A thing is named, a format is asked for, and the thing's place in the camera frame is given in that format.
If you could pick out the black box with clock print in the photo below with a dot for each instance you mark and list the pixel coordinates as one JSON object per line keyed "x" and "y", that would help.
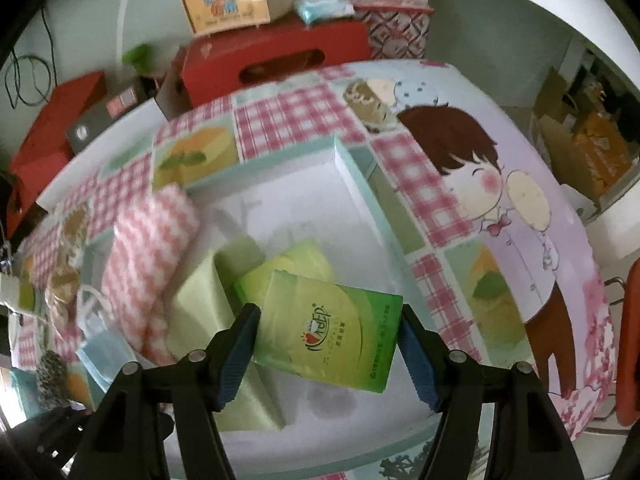
{"x": 95, "y": 125}

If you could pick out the orange chair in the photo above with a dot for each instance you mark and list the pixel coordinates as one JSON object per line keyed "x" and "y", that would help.
{"x": 629, "y": 340}

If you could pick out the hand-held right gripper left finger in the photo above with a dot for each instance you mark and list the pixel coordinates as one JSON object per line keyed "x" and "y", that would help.
{"x": 240, "y": 360}

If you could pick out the green tissue pack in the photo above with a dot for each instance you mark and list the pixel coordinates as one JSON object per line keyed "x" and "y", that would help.
{"x": 325, "y": 330}

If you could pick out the green plastic toy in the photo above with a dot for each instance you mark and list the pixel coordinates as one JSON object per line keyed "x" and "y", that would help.
{"x": 137, "y": 55}

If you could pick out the teal plastic case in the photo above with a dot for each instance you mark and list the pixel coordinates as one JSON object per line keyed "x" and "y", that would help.
{"x": 22, "y": 392}

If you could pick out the leopard print scrunchie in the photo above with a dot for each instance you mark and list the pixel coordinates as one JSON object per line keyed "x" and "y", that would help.
{"x": 50, "y": 380}

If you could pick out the light green cloth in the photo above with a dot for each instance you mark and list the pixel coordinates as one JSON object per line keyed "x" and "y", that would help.
{"x": 200, "y": 310}

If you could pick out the yellow cardboard box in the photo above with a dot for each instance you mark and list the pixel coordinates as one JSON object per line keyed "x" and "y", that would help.
{"x": 600, "y": 150}

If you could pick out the red patterned box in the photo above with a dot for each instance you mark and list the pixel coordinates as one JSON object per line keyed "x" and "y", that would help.
{"x": 395, "y": 32}

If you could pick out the checkered printed tablecloth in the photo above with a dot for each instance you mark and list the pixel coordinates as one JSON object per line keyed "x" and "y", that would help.
{"x": 500, "y": 210}

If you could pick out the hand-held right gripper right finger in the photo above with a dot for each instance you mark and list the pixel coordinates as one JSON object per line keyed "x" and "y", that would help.
{"x": 417, "y": 360}

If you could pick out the white tray with teal rim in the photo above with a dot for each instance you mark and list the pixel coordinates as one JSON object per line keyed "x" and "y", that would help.
{"x": 290, "y": 210}

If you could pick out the blue wipes packet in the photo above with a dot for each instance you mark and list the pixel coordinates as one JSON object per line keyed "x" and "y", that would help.
{"x": 322, "y": 10}

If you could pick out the blue face mask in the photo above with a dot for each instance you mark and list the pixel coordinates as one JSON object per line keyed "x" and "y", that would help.
{"x": 107, "y": 355}

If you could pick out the pink knitted cloth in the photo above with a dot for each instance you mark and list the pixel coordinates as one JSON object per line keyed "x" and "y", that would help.
{"x": 145, "y": 260}

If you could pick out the red flat box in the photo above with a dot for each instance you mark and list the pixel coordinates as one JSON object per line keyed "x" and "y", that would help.
{"x": 45, "y": 135}

